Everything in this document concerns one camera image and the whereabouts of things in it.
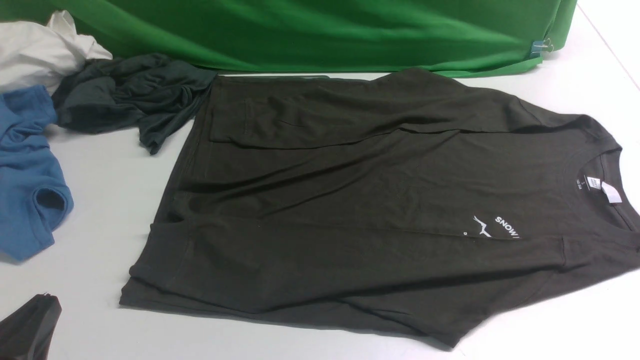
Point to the gray long-sleeved shirt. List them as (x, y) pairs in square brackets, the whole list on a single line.
[(410, 205)]

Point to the blue t-shirt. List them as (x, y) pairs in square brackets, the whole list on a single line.
[(34, 196)]

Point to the dark teal crumpled garment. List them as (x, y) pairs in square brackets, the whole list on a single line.
[(153, 93)]

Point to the green backdrop cloth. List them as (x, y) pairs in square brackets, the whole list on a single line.
[(453, 38)]

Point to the blue binder clip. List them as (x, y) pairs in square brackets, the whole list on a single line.
[(539, 47)]

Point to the white crumpled garment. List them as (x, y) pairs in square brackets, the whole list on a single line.
[(34, 54)]

